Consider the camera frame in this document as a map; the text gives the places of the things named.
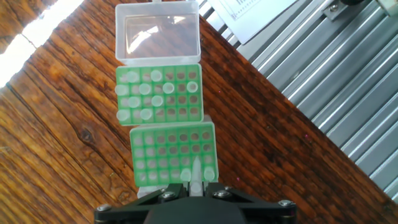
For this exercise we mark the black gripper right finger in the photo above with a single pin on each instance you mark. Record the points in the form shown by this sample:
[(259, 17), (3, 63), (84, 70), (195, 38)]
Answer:
[(267, 214)]

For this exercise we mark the white printed paper sheet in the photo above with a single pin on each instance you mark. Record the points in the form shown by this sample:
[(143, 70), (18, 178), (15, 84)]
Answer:
[(248, 18)]

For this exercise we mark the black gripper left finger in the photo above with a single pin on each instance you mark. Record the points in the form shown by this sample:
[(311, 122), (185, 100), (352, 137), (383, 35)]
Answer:
[(124, 214)]

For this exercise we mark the clear box green tip rack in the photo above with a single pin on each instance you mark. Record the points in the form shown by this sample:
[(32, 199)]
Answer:
[(168, 143), (155, 37)]

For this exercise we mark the brown wooden board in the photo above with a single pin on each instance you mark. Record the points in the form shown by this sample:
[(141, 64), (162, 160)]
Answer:
[(264, 140)]

